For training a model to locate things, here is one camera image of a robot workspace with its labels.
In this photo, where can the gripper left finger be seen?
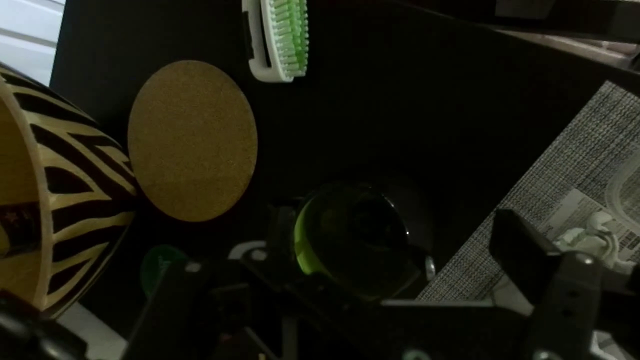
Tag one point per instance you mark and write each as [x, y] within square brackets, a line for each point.
[210, 300]

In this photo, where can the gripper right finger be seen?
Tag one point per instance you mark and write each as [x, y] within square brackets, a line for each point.
[562, 300]

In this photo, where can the grey woven towel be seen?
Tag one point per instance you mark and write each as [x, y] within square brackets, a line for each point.
[565, 170]

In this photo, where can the dark green bowl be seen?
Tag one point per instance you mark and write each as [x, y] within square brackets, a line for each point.
[360, 240]

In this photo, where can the zebra striped bowl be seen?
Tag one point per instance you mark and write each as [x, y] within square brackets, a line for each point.
[75, 200]

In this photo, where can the small green round disc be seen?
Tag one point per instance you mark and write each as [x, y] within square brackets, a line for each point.
[157, 265]

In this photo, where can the round cork coaster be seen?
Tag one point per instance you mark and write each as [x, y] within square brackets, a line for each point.
[192, 140]

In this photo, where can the white brush with green bristles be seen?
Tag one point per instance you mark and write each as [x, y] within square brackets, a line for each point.
[282, 40]

